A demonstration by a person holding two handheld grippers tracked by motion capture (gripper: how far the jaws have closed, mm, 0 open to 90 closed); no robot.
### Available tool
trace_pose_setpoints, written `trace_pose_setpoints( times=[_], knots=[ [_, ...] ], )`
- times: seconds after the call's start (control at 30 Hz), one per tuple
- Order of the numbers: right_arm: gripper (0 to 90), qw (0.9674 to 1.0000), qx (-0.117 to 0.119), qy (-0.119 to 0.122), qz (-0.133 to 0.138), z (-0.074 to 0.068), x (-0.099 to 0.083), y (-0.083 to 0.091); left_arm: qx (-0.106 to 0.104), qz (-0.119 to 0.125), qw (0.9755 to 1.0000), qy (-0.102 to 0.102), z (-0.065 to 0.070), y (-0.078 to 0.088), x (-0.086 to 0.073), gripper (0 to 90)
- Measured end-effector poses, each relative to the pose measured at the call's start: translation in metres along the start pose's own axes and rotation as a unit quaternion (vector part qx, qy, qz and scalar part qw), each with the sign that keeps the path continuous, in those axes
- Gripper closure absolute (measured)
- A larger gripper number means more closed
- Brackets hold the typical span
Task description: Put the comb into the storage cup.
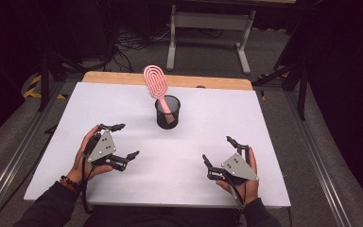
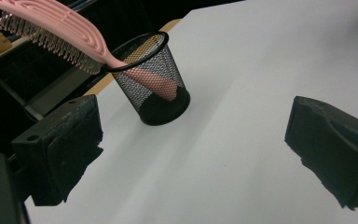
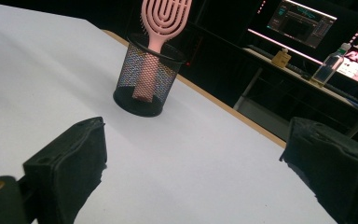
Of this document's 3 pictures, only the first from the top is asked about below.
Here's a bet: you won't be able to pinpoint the white metal stand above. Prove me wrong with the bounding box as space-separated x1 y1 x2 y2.
165 3 257 76

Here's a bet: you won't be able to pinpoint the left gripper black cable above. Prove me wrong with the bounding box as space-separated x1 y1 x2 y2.
80 154 94 216

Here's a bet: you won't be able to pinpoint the person's left hand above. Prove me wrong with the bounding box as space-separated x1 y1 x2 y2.
65 124 114 187

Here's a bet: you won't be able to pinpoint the white board sheet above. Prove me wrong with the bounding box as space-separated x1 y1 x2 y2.
23 82 291 209

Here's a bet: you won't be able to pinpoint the yellow black hazard tape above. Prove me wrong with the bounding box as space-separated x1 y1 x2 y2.
23 73 69 100

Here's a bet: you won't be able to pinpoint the person's torso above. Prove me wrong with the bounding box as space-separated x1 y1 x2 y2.
83 205 248 227

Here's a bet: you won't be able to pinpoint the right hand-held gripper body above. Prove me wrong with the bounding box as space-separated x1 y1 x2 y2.
216 152 260 187

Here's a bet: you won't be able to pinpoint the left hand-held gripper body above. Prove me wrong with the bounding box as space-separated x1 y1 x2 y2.
83 129 121 167

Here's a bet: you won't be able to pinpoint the aluminium floor rail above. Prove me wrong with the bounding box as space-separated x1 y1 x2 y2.
0 80 64 227
284 90 355 227

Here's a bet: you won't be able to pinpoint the pink hairbrush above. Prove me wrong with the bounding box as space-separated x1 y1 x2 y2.
143 64 176 125

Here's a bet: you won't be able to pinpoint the beaded bracelet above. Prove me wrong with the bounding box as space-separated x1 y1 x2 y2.
60 175 82 194

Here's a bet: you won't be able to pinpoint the wooden table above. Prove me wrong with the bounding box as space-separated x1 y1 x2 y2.
82 71 253 92

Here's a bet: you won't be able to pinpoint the black metal stand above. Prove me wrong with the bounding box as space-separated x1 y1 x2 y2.
37 51 88 114
251 58 310 121

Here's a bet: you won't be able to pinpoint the black floor cables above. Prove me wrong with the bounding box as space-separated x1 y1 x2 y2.
105 26 173 74

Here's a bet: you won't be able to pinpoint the person's right hand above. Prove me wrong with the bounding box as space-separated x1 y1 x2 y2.
216 147 261 206

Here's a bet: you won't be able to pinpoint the black mesh pen holder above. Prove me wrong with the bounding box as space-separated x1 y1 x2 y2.
154 95 182 131

